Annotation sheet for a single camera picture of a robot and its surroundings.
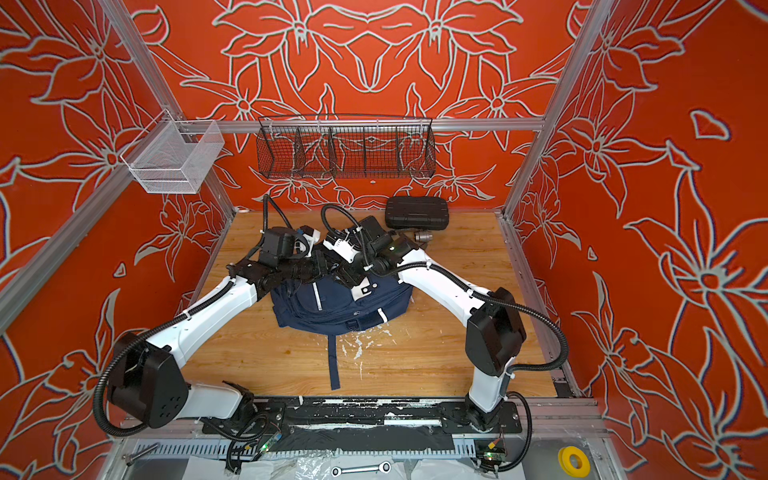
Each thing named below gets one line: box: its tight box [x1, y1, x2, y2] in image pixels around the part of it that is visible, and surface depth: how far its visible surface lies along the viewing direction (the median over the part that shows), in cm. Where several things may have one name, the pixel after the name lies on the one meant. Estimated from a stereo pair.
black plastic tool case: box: [385, 196, 450, 230], surface depth 116 cm
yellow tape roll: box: [558, 446, 591, 478], surface depth 68 cm
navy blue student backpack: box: [271, 274, 413, 390], surface depth 88 cm
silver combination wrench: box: [331, 461, 392, 477], surface depth 68 cm
